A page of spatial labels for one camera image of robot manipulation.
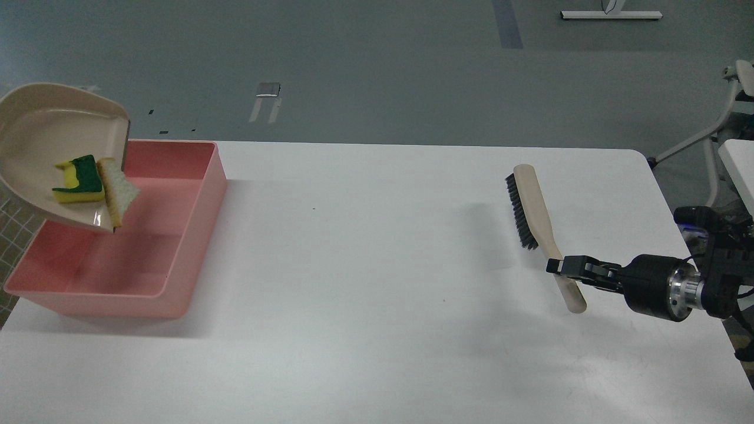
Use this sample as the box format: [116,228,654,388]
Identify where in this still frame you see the beige plastic dustpan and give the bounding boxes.
[1,83,130,233]

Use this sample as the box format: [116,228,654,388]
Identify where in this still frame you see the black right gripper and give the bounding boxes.
[545,254,696,322]

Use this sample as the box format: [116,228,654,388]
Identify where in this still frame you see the pink plastic bin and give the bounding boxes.
[5,140,228,319]

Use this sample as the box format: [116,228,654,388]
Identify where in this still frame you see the checkered beige cloth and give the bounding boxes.
[1,193,45,326]

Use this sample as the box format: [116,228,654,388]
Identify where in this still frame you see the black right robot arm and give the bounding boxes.
[546,206,753,336]

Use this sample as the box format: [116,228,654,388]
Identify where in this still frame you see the white table foot bar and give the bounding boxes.
[560,11,663,21]

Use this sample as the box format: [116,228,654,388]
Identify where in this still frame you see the white beige sponge slice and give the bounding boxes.
[97,158,141,228]

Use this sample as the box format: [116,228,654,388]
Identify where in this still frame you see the yellow green sponge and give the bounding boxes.
[52,155,105,204]

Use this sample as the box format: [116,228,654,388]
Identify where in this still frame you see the white office chair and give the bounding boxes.
[646,60,753,207]

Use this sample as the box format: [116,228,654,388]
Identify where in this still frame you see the beige hand brush black bristles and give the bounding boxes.
[505,164,587,314]

